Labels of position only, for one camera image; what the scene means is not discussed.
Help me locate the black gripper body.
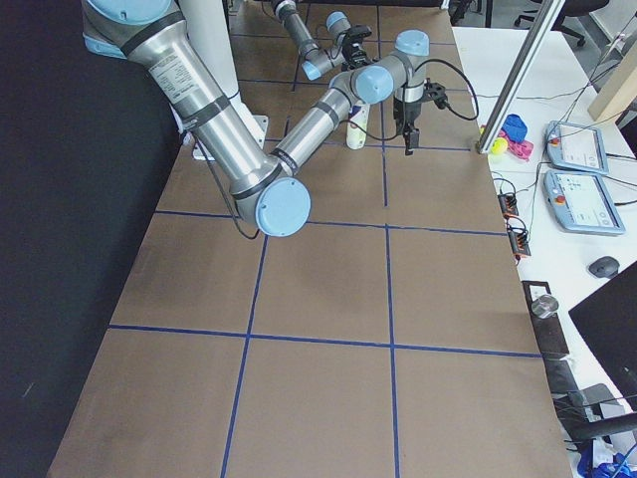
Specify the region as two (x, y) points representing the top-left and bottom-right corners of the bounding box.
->
(342, 43), (373, 70)
(393, 98), (421, 130)

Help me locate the white tennis ball can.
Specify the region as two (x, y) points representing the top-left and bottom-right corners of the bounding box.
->
(346, 102), (370, 149)

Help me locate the blue cloth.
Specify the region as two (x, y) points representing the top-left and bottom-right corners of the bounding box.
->
(502, 114), (528, 143)

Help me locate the pink cloth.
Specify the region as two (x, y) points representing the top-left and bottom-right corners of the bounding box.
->
(499, 130), (533, 162)

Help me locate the orange black connector block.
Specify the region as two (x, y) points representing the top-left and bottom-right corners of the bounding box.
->
(498, 192), (519, 219)

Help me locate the upper teach pendant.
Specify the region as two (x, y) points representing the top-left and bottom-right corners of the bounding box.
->
(545, 120), (609, 175)

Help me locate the teach pendant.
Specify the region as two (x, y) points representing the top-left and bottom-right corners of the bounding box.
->
(543, 169), (626, 236)
(545, 120), (609, 175)

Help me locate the lower teach pendant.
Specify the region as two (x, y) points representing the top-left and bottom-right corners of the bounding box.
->
(543, 169), (626, 236)

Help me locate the metal cup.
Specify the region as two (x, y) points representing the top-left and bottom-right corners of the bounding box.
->
(531, 294), (559, 320)

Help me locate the black computer mouse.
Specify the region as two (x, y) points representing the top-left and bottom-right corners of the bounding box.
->
(587, 256), (620, 279)

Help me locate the black monitor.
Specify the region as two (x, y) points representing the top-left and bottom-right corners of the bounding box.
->
(569, 263), (636, 409)

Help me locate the yellow ball by post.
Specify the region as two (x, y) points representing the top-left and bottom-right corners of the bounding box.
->
(490, 137), (509, 155)

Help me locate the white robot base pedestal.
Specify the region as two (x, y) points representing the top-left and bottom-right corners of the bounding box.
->
(178, 0), (268, 147)

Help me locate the aluminium frame post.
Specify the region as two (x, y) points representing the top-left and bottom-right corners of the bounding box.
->
(476, 0), (565, 154)

